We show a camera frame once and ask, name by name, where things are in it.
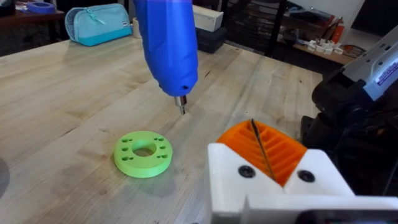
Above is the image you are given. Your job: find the wooden workbench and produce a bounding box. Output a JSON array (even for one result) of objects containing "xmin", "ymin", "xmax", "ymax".
[{"xmin": 292, "ymin": 42, "xmax": 356, "ymax": 66}]

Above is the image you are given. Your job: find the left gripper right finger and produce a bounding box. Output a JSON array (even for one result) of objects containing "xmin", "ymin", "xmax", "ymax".
[{"xmin": 251, "ymin": 119, "xmax": 356, "ymax": 197}]

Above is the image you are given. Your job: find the blue tape roll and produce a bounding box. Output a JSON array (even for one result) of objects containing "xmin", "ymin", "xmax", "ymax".
[{"xmin": 26, "ymin": 1, "xmax": 57, "ymax": 15}]

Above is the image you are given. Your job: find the orange box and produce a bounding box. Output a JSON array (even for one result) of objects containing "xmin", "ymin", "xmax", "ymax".
[{"xmin": 330, "ymin": 23, "xmax": 346, "ymax": 45}]

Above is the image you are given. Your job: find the white cardboard box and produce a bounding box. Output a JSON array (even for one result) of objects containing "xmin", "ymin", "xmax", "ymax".
[{"xmin": 192, "ymin": 4, "xmax": 224, "ymax": 33}]

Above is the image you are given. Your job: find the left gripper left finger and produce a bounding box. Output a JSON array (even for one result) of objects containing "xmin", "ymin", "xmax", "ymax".
[{"xmin": 207, "ymin": 119, "xmax": 283, "ymax": 216}]

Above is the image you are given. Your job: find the black metal shelf rack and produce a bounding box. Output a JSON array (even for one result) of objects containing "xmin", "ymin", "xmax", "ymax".
[{"xmin": 221, "ymin": 0, "xmax": 288, "ymax": 58}]

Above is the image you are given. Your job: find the green disc with holes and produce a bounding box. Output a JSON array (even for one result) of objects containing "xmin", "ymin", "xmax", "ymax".
[{"xmin": 113, "ymin": 130, "xmax": 174, "ymax": 179}]

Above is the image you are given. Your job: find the black plastic case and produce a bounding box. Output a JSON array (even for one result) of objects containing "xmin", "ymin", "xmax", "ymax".
[{"xmin": 195, "ymin": 26, "xmax": 228, "ymax": 54}]

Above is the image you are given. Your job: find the dark wooden side table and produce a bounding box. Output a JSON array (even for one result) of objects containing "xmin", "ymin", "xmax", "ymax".
[{"xmin": 0, "ymin": 8, "xmax": 65, "ymax": 44}]

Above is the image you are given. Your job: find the teal zip bag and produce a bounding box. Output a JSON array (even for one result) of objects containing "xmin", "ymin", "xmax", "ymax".
[{"xmin": 64, "ymin": 2, "xmax": 133, "ymax": 47}]

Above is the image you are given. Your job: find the blue electric screwdriver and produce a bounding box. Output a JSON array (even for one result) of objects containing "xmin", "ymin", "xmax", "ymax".
[{"xmin": 133, "ymin": 0, "xmax": 199, "ymax": 116}]

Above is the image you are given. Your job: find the heap of white small parts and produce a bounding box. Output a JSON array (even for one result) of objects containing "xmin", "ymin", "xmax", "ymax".
[{"xmin": 306, "ymin": 38, "xmax": 345, "ymax": 56}]

